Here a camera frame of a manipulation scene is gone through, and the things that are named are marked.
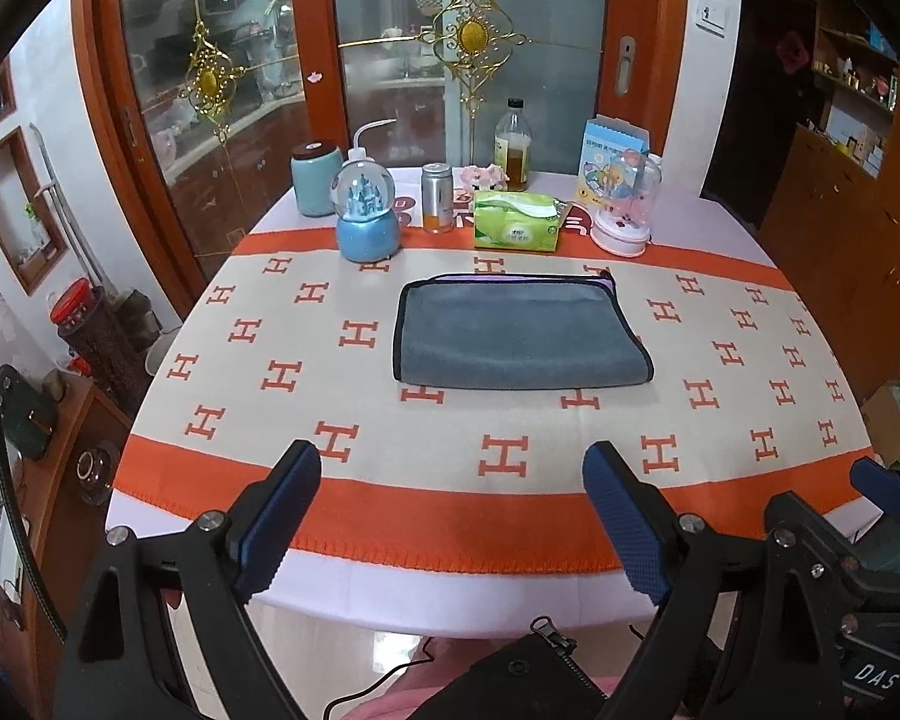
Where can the glass bottle with amber liquid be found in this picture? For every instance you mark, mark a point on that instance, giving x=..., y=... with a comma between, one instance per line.
x=513, y=157

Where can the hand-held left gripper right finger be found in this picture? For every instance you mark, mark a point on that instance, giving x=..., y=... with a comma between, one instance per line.
x=626, y=521

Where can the pink figurine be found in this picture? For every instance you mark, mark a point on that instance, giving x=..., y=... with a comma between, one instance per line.
x=484, y=176

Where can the white pole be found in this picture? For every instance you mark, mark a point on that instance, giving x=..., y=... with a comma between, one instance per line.
x=67, y=217

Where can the white light switch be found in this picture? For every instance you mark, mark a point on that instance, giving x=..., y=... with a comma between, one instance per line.
x=714, y=15

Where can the grey towel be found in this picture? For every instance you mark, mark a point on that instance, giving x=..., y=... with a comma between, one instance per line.
x=510, y=337

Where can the wooden side cabinet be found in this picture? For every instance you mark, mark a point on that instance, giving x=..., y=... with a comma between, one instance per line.
x=67, y=540

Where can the round glass jar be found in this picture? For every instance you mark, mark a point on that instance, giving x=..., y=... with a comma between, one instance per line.
x=96, y=471

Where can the red lid jar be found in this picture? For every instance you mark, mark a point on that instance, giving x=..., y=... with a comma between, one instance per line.
x=71, y=304

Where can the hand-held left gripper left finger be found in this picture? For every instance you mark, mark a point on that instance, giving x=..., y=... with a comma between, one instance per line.
x=274, y=521

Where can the dark woven stand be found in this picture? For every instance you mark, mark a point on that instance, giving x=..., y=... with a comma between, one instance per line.
x=109, y=356

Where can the wooden wall niche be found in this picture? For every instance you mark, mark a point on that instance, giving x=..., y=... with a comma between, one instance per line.
x=15, y=217

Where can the silver orange metal can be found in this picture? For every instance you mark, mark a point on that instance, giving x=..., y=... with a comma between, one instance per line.
x=436, y=199

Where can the blue snow globe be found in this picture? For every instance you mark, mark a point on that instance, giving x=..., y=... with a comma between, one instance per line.
x=366, y=229

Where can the blue printed box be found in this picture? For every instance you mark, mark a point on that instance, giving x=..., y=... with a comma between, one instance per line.
x=604, y=146

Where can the dark green bag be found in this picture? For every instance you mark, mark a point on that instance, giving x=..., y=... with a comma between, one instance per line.
x=30, y=416

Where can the wooden shelf cabinet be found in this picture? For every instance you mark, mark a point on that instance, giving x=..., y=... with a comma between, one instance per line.
x=832, y=225

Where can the cardboard box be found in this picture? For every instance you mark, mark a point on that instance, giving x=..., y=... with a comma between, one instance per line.
x=889, y=412

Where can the teal canister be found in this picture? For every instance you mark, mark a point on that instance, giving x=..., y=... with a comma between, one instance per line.
x=315, y=180

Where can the black zipper bag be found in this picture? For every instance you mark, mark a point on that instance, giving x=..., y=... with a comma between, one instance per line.
x=510, y=682

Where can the white squeeze bottle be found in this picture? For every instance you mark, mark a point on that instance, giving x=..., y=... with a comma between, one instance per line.
x=357, y=154

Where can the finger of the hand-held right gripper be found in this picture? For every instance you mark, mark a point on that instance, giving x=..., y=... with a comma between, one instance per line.
x=817, y=521
x=883, y=489

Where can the gold door ornament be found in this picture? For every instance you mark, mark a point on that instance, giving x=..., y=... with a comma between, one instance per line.
x=210, y=82
x=472, y=34

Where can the green tissue pack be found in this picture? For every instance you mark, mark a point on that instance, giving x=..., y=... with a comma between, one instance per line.
x=514, y=229

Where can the pink clothing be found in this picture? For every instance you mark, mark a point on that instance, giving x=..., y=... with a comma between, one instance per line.
x=390, y=705

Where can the orange beige patterned blanket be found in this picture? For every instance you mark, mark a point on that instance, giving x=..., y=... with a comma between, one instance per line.
x=345, y=292

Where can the orange white tablecloth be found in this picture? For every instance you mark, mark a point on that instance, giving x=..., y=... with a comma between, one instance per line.
x=420, y=600

